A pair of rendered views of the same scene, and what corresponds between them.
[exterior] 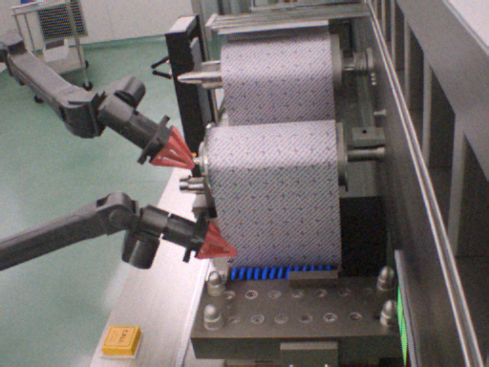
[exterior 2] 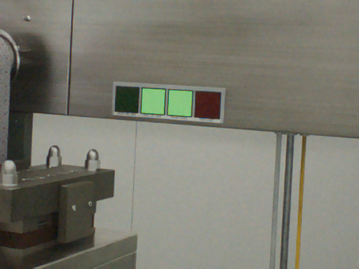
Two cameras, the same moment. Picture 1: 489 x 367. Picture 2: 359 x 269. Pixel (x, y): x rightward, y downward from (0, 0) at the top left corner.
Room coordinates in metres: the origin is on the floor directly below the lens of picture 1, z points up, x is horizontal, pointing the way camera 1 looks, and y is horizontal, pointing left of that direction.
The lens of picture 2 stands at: (0.16, 1.56, 1.26)
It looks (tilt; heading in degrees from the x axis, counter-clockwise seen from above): 3 degrees down; 284
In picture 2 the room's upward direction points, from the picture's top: 3 degrees clockwise
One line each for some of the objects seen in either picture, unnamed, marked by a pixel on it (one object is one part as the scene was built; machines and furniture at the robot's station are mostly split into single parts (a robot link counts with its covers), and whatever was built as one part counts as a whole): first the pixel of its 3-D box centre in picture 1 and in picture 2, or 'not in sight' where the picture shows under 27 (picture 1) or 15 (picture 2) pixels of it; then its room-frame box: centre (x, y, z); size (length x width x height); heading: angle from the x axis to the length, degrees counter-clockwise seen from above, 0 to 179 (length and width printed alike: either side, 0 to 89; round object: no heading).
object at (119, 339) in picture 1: (121, 340); not in sight; (0.88, 0.31, 0.91); 0.07 x 0.07 x 0.02; 79
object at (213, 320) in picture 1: (212, 314); (8, 172); (0.77, 0.09, 1.05); 0.04 x 0.04 x 0.04
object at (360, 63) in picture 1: (355, 64); not in sight; (1.18, -0.28, 1.33); 0.07 x 0.07 x 0.07; 79
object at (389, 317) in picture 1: (391, 311); (92, 159); (0.71, -0.22, 1.05); 0.04 x 0.04 x 0.04
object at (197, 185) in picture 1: (212, 232); not in sight; (1.03, 0.09, 1.05); 0.06 x 0.05 x 0.31; 79
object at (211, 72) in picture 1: (216, 75); not in sight; (1.24, 0.03, 1.33); 0.06 x 0.06 x 0.06; 79
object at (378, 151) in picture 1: (365, 151); not in sight; (0.94, -0.23, 1.25); 0.07 x 0.04 x 0.04; 79
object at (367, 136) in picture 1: (368, 135); not in sight; (0.94, -0.24, 1.28); 0.06 x 0.05 x 0.02; 79
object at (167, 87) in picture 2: (404, 324); (167, 101); (0.55, -0.19, 1.18); 0.25 x 0.01 x 0.07; 169
